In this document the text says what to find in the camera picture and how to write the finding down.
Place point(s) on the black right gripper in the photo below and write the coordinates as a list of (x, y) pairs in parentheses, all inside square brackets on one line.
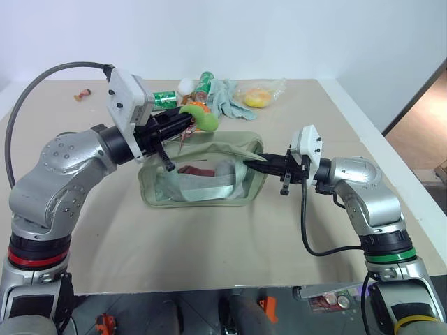
[(279, 167)]

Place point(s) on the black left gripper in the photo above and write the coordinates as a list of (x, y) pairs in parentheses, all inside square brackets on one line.
[(150, 134)]

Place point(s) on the green zip pouch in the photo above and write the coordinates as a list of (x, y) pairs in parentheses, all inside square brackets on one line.
[(216, 140)]

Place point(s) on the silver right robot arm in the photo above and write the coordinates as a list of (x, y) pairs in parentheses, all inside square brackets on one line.
[(366, 195)]

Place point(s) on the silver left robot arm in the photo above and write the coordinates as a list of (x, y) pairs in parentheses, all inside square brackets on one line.
[(52, 167)]

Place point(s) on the red item inside pouch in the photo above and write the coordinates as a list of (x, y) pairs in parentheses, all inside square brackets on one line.
[(195, 171)]

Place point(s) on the green drink can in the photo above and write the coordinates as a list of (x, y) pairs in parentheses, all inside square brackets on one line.
[(166, 98)]

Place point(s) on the orange round toy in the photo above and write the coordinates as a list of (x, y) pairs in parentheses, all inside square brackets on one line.
[(197, 104)]

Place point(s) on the white ball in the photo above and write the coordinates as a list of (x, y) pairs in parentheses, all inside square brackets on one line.
[(185, 85)]

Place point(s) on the grey-green work glove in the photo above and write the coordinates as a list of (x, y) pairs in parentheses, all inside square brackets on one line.
[(227, 101)]

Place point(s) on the yellow round food item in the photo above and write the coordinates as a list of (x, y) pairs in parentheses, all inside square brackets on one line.
[(256, 98)]

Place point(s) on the clear plastic bag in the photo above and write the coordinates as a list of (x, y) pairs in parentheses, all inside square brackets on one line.
[(276, 87)]

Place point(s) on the small brown figurine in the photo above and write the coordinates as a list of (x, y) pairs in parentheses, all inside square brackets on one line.
[(84, 93)]

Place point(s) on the orange plastic clip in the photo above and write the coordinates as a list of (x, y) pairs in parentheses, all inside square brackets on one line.
[(270, 308), (104, 324)]

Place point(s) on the grey tray with can lids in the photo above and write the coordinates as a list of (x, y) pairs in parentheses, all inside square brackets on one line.
[(331, 300)]

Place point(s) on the dark rounded shape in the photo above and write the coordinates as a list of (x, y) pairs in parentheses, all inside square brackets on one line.
[(244, 317)]

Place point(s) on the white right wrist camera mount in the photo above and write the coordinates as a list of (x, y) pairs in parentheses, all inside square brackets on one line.
[(309, 143)]

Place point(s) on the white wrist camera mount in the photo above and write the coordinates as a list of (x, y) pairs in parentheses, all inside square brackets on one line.
[(309, 143), (122, 94)]

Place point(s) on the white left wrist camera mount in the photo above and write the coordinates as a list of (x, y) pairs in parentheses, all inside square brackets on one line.
[(122, 94)]

